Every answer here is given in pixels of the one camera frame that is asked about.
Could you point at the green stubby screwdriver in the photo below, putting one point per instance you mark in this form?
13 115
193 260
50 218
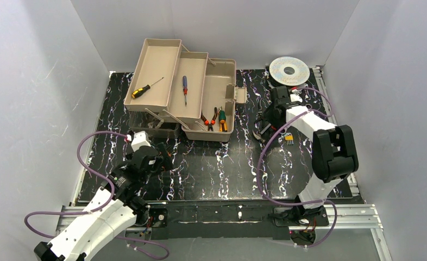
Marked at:
221 116

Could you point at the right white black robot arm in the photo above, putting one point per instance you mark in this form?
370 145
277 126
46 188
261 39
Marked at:
334 155

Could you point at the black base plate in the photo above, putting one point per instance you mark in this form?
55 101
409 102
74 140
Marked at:
222 219

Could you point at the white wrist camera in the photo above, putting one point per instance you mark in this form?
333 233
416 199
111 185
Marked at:
295 98
137 140

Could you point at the yellow black utility knife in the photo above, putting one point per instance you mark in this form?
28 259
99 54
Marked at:
223 126

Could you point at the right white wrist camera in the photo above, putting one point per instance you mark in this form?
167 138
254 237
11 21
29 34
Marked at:
295 98

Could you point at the translucent brown beige tool box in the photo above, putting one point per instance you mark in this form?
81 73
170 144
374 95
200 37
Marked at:
192 89

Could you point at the blue red screwdriver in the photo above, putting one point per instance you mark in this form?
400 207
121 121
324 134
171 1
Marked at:
185 89

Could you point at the black marbled table mat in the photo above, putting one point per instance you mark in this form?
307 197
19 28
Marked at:
208 170

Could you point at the orange black pliers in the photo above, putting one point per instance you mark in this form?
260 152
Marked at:
210 124

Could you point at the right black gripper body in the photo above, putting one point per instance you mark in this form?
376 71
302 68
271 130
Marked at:
266 121

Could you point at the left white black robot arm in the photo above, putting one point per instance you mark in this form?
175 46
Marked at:
115 207

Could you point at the white filament spool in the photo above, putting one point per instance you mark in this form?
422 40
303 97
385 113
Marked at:
289 71

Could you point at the yellow hex key set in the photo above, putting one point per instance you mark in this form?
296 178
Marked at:
289 139

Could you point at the yellow black screwdriver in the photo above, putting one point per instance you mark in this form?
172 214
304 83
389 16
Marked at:
140 91

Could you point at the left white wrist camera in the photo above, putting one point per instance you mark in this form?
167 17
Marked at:
137 140

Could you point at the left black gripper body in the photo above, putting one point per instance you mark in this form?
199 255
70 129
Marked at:
161 158

